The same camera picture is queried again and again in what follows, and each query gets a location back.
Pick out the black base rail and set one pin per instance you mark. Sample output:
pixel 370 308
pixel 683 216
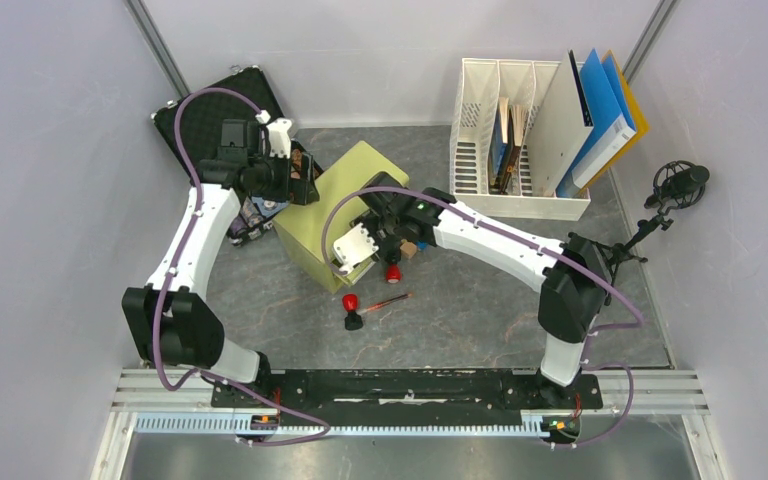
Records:
pixel 420 397

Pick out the red pen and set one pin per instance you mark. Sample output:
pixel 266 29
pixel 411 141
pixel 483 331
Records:
pixel 384 303

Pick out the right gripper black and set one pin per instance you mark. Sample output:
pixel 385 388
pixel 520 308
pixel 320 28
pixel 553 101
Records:
pixel 385 249

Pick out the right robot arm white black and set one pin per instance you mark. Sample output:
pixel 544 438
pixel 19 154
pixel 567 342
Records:
pixel 569 276

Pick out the Animal Farm book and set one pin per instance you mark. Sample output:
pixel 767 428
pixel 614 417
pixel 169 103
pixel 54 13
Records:
pixel 498 141

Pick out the wooden cube block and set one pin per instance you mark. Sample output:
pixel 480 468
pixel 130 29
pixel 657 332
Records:
pixel 408 249

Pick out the white paper box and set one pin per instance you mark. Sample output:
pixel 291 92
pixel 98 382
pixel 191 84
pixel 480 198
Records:
pixel 562 126

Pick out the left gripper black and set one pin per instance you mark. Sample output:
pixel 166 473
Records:
pixel 299 191

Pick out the white file organizer rack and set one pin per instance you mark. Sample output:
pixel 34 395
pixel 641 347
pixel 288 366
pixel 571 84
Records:
pixel 481 83

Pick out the blue plastic folder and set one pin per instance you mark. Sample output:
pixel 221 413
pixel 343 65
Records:
pixel 613 123

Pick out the orange plastic folder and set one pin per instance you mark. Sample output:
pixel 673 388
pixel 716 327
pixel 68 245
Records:
pixel 632 112

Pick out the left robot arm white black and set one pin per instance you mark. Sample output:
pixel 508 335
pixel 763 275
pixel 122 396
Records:
pixel 169 320

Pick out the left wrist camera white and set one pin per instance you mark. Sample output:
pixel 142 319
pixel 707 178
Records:
pixel 277 140

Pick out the black microphone on tripod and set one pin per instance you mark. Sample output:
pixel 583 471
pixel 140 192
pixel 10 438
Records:
pixel 676 186

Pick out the brown small book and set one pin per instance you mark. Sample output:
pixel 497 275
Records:
pixel 515 135

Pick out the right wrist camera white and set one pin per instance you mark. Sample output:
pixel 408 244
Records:
pixel 353 248

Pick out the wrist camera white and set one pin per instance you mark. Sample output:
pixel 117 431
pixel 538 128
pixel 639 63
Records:
pixel 277 140
pixel 353 248

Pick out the black poker chip case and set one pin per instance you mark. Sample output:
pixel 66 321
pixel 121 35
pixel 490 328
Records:
pixel 212 126

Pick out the red black stamp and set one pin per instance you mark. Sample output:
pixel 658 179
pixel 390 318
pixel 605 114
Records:
pixel 393 274
pixel 353 320

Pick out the green drawer cabinet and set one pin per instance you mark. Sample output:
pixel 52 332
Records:
pixel 299 228

